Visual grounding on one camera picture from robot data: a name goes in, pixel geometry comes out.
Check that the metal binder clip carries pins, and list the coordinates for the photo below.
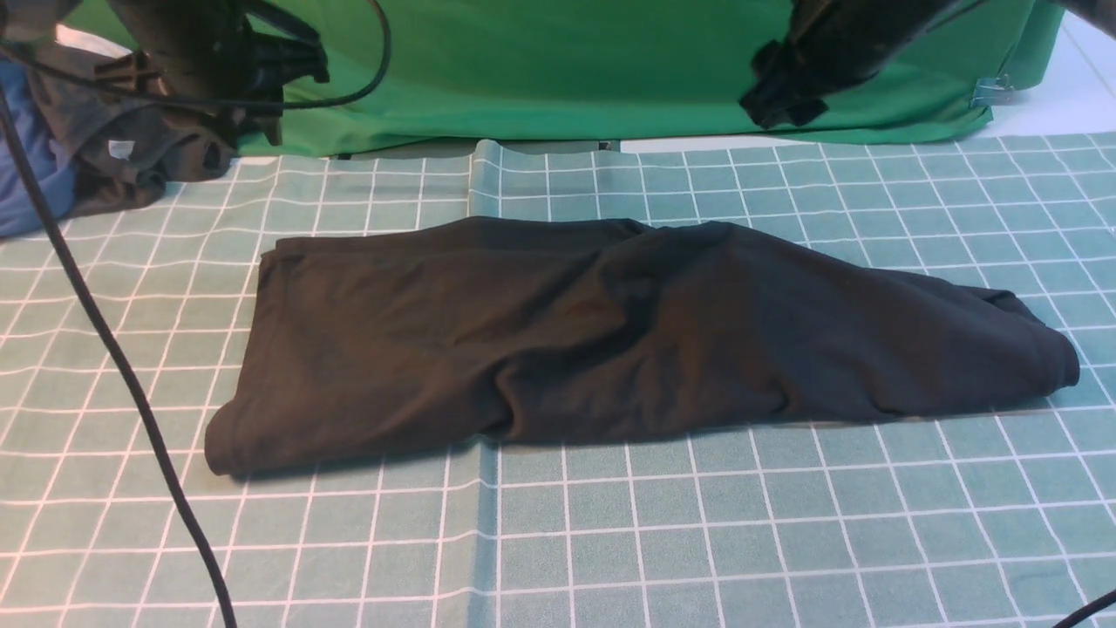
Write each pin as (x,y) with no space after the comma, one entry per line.
(992,91)

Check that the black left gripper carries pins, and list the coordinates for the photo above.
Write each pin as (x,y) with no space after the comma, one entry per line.
(208,50)

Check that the dark gray long-sleeve top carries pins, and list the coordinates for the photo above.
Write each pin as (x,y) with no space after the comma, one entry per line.
(603,332)

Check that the green backdrop cloth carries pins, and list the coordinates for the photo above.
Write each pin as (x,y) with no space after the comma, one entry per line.
(627,70)

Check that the green checkered tablecloth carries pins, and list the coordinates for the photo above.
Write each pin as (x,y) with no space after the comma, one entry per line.
(1001,520)

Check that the crumpled dark gray garment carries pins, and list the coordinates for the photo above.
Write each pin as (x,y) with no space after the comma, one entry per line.
(125,153)

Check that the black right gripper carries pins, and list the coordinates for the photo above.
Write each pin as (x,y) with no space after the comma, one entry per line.
(831,46)

